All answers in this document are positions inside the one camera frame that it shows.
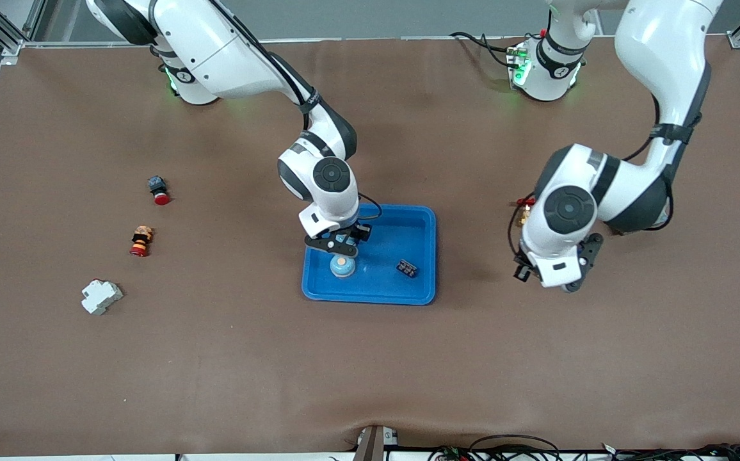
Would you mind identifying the white circuit breaker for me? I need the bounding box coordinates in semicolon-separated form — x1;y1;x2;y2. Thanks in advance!
81;280;124;316

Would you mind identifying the blue plastic tray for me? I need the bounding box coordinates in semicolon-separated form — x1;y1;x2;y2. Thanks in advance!
302;204;437;305

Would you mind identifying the red orange emergency button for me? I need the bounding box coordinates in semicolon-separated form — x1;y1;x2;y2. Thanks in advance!
129;225;154;257

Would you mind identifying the black cable bundle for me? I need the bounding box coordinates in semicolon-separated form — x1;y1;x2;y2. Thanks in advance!
428;434;740;461

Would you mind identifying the black red push button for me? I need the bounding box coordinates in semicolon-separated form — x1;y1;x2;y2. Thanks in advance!
148;176;172;206

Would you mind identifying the left arm base cable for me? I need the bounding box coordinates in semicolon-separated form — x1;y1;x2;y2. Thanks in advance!
450;31;519;68

